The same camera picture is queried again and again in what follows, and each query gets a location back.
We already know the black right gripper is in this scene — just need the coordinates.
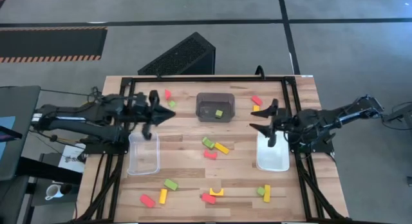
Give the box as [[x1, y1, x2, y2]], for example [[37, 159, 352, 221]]
[[249, 98, 295, 148]]

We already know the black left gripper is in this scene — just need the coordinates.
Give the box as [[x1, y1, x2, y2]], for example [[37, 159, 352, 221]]
[[129, 89, 176, 141]]

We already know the green notched block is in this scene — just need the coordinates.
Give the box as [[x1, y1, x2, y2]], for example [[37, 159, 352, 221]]
[[201, 136, 216, 150]]

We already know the green rectangular block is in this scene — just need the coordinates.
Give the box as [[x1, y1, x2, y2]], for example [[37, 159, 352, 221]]
[[163, 178, 179, 192]]

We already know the white plastic bin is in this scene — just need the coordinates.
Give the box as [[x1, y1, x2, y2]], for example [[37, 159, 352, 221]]
[[256, 127, 290, 173]]

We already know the grey translucent bin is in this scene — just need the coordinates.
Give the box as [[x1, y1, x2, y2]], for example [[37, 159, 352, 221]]
[[195, 91, 236, 123]]

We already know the clear plastic bin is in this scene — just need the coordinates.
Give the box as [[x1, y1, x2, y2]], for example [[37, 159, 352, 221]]
[[127, 131, 161, 176]]

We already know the black perforated box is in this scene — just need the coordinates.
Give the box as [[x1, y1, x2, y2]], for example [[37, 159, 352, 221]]
[[137, 31, 216, 76]]

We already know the white paper sheet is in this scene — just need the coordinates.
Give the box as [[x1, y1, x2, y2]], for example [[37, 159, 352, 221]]
[[57, 142, 87, 174]]

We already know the black hazard-striped floor mat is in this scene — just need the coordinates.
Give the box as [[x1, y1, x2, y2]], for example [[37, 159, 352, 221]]
[[0, 26, 109, 64]]

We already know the black side stand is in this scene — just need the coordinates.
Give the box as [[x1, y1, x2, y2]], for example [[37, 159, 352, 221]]
[[0, 155, 83, 224]]

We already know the white mug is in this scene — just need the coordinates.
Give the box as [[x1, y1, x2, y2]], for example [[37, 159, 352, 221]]
[[44, 183, 64, 201]]

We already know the black floor stand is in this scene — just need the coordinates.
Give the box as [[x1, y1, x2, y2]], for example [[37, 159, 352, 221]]
[[380, 101, 412, 132]]

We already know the dark side desk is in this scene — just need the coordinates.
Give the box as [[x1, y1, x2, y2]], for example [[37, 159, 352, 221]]
[[0, 85, 42, 182]]

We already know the black cable loop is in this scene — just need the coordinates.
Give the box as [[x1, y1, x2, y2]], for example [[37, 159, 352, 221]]
[[255, 64, 267, 80]]

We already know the black aluminium rig frame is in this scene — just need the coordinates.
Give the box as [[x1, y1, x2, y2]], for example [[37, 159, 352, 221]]
[[69, 75, 350, 224]]

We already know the black cable bundle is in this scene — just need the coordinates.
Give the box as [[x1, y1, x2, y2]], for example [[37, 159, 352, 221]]
[[86, 86, 102, 104]]

